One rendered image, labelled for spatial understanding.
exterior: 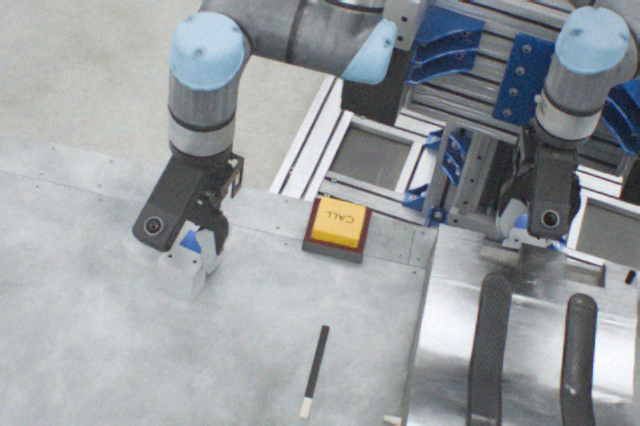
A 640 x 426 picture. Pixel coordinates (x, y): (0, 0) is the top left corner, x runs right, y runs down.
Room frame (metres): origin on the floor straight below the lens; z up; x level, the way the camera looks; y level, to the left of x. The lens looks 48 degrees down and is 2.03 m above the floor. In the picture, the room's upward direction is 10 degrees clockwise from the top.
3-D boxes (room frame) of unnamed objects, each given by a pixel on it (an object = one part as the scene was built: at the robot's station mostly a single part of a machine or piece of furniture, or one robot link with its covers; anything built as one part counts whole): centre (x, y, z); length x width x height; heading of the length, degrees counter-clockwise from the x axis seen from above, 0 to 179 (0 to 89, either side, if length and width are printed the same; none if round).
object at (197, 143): (0.96, 0.15, 1.07); 0.08 x 0.08 x 0.05
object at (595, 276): (1.00, -0.34, 0.87); 0.05 x 0.05 x 0.04; 86
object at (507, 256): (1.01, -0.23, 0.87); 0.05 x 0.05 x 0.04; 86
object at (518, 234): (1.12, -0.27, 0.83); 0.13 x 0.05 x 0.05; 4
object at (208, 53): (0.97, 0.15, 1.14); 0.09 x 0.08 x 0.11; 174
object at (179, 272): (0.98, 0.14, 0.83); 0.13 x 0.05 x 0.05; 162
